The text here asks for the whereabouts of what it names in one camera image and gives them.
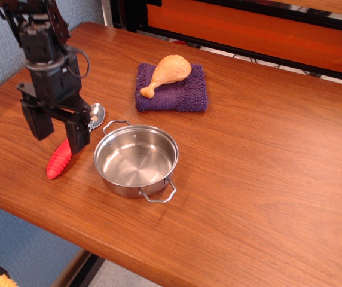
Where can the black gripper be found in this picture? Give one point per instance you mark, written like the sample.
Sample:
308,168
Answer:
54,93

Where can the red handled metal spoon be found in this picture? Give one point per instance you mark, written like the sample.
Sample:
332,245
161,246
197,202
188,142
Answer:
62,155

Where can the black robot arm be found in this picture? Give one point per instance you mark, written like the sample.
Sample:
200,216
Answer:
38,27

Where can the stainless steel pot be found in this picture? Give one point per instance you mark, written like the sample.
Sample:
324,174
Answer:
137,161

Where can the plastic chicken drumstick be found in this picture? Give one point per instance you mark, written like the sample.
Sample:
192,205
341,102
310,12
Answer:
170,69

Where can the purple folded towel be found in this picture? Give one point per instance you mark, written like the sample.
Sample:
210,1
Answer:
188,95

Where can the orange object at corner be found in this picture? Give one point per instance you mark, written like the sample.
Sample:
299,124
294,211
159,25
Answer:
6,282

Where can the orange panel black frame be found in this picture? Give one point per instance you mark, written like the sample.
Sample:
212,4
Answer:
300,34

